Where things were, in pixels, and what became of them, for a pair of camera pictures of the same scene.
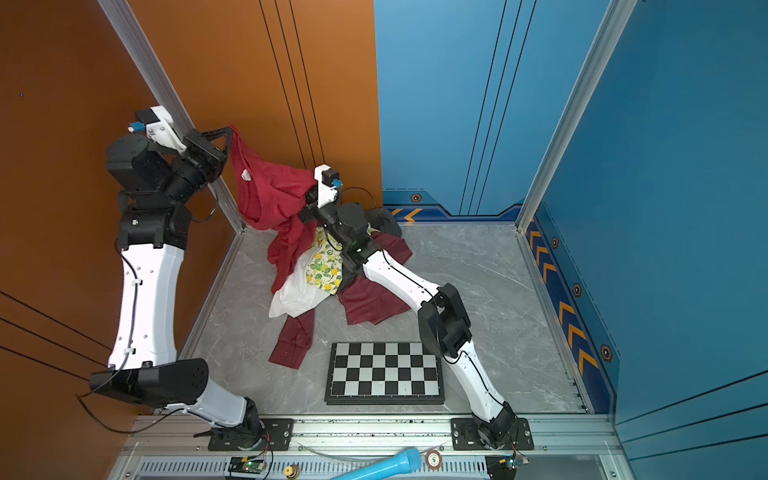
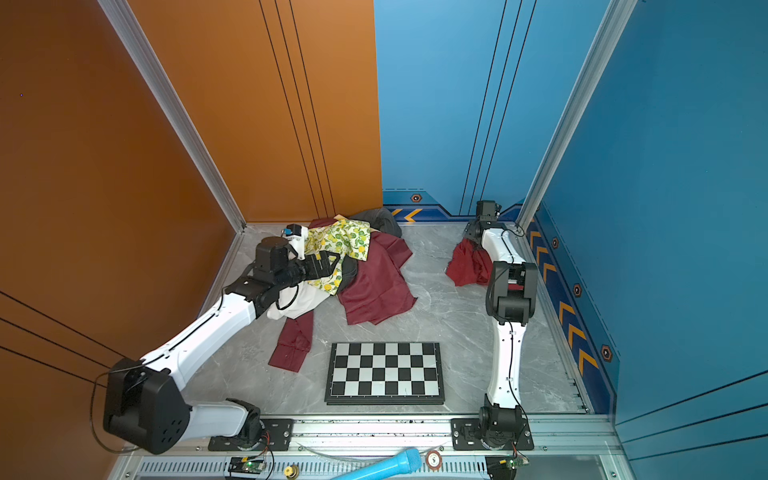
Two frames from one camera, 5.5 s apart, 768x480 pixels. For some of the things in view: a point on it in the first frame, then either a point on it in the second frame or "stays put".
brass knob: x=291 y=471 stays put
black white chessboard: x=384 y=373 stays put
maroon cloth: x=367 y=301 stays put
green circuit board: x=246 y=464 stays put
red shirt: x=273 y=196 to x=470 y=264
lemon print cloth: x=325 y=268 stays put
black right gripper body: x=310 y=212 to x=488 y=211
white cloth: x=298 y=296 stays put
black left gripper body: x=203 y=161 to x=305 y=271
